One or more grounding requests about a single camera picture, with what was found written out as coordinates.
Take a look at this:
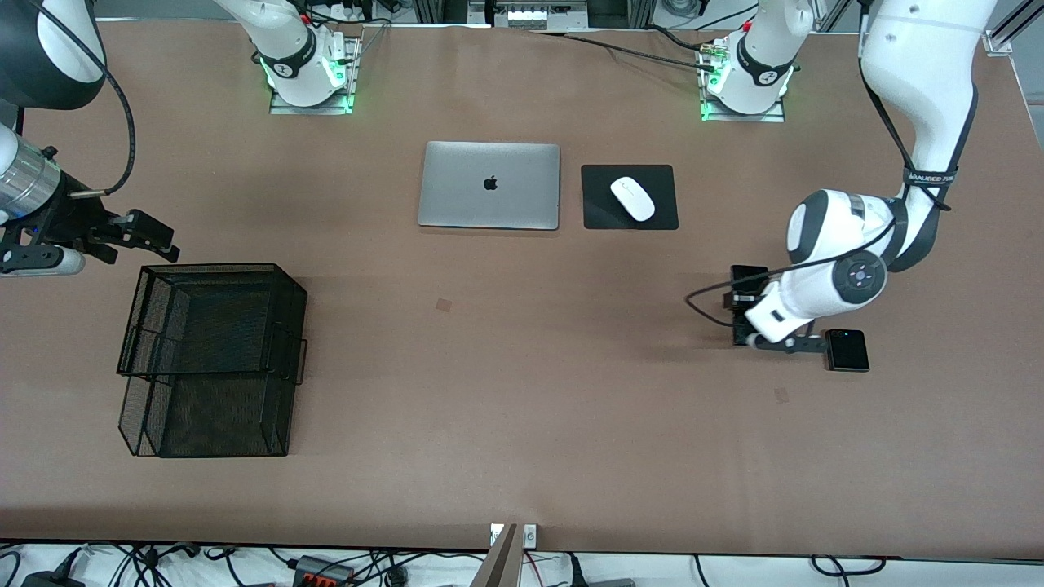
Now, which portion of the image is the long black slab phone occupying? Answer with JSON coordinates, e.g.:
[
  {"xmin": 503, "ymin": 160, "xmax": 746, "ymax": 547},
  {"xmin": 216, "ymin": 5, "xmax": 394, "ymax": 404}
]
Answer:
[{"xmin": 730, "ymin": 265, "xmax": 772, "ymax": 347}]

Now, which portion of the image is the black flip phone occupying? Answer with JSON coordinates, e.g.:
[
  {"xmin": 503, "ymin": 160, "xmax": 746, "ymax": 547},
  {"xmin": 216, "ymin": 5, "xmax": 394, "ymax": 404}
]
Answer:
[{"xmin": 825, "ymin": 329, "xmax": 870, "ymax": 373}]

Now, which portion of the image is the black mesh two-tier tray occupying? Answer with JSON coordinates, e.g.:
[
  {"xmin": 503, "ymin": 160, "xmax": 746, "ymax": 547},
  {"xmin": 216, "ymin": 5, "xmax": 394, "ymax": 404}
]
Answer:
[{"xmin": 117, "ymin": 263, "xmax": 309, "ymax": 459}]

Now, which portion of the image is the white computer mouse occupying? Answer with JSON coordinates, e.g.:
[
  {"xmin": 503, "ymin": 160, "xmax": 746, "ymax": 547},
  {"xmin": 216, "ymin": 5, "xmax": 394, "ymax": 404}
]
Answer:
[{"xmin": 610, "ymin": 176, "xmax": 657, "ymax": 223}]

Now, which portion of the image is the black mouse pad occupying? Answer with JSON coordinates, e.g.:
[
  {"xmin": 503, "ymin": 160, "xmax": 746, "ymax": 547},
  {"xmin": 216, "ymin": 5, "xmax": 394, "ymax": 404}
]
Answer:
[{"xmin": 581, "ymin": 164, "xmax": 679, "ymax": 231}]

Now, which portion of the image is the silver closed laptop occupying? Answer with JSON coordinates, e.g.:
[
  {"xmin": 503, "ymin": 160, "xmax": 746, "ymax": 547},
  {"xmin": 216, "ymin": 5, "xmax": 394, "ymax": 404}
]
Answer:
[{"xmin": 418, "ymin": 141, "xmax": 562, "ymax": 232}]

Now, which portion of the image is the white socket strip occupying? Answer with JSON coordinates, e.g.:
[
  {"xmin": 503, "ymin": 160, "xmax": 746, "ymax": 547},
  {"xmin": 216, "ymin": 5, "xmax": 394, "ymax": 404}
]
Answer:
[{"xmin": 489, "ymin": 0, "xmax": 588, "ymax": 29}]

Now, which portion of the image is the grey slanted beam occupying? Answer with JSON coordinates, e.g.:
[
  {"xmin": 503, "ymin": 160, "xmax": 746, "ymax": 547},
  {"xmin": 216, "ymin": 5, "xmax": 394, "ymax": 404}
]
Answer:
[{"xmin": 471, "ymin": 523, "xmax": 523, "ymax": 587}]

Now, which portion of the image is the black orange power strip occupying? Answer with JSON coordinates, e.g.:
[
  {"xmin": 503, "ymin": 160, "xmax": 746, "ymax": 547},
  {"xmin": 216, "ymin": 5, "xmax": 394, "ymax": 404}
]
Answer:
[{"xmin": 294, "ymin": 556, "xmax": 356, "ymax": 587}]

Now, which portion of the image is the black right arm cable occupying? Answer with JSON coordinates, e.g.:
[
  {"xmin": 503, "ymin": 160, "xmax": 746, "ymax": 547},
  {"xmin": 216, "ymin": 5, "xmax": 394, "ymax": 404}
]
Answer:
[{"xmin": 69, "ymin": 65, "xmax": 136, "ymax": 199}]

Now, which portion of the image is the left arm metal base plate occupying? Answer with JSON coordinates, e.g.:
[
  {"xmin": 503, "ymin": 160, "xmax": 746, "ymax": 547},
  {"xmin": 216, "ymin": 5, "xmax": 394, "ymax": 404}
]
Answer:
[{"xmin": 700, "ymin": 37, "xmax": 788, "ymax": 124}]

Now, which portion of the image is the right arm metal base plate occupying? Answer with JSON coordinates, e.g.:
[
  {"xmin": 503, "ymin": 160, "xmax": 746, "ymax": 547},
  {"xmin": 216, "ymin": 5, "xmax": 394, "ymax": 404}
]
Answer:
[{"xmin": 269, "ymin": 37, "xmax": 360, "ymax": 116}]

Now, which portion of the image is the black looped floor cable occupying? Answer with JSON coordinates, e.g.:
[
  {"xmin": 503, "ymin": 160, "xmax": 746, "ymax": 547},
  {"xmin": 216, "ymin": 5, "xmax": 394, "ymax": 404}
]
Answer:
[{"xmin": 810, "ymin": 555, "xmax": 887, "ymax": 576}]

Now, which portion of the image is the black cable on table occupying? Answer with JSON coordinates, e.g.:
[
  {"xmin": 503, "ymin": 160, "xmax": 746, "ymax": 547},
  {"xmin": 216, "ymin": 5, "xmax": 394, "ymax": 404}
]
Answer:
[{"xmin": 529, "ymin": 29, "xmax": 719, "ymax": 73}]

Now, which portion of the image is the small metal edge bracket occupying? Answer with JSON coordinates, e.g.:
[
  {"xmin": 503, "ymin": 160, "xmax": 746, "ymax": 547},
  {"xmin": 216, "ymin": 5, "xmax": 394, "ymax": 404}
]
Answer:
[{"xmin": 489, "ymin": 523, "xmax": 539, "ymax": 549}]

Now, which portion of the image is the aluminium frame profile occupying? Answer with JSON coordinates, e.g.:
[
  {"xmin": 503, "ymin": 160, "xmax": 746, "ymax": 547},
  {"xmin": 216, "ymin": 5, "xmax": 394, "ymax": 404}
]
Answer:
[{"xmin": 983, "ymin": 0, "xmax": 1044, "ymax": 56}]

